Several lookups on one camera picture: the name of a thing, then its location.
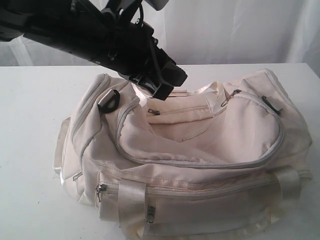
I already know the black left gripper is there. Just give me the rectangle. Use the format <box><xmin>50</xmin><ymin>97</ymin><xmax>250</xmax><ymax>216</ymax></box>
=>
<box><xmin>103</xmin><ymin>16</ymin><xmax>188</xmax><ymax>101</ymax></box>

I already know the beige fabric duffel bag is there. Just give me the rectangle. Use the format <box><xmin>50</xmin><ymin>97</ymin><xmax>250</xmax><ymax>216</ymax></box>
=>
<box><xmin>53</xmin><ymin>69</ymin><xmax>312</xmax><ymax>240</ymax></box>

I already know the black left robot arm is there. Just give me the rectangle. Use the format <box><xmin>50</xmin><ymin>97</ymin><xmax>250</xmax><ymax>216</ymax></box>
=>
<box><xmin>0</xmin><ymin>0</ymin><xmax>187</xmax><ymax>100</ymax></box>

